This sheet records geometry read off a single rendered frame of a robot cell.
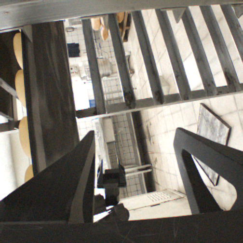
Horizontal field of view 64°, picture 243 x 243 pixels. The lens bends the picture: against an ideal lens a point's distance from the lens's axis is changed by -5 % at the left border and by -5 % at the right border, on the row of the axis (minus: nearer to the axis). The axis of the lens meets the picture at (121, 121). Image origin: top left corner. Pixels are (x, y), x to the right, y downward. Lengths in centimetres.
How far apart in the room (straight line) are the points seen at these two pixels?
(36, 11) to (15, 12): 2
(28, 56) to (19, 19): 4
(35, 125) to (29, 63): 7
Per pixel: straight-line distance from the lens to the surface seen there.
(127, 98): 64
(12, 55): 48
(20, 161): 515
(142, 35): 75
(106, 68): 419
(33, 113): 22
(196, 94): 71
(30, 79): 24
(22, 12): 23
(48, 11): 23
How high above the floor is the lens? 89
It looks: 6 degrees down
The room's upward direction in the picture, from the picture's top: 100 degrees counter-clockwise
